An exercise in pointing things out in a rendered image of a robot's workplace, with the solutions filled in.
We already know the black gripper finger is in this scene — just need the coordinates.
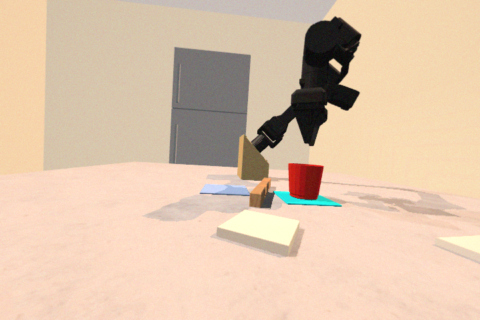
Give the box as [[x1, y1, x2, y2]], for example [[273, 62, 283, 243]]
[[309, 119, 327, 146], [292, 105, 325, 144]]

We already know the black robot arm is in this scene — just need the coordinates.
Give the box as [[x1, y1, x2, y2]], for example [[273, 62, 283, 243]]
[[251, 16, 362, 152]]

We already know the red cup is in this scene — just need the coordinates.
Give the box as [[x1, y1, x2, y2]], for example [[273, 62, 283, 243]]
[[288, 163, 324, 199]]

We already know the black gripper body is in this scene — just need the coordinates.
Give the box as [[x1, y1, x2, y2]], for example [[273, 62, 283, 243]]
[[291, 71, 328, 119]]

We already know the orange wooden bar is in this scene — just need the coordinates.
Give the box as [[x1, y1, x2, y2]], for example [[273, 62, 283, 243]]
[[249, 178, 271, 208]]

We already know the peach flat square pad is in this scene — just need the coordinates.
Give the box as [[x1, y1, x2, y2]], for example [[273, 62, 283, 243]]
[[435, 235, 480, 262]]

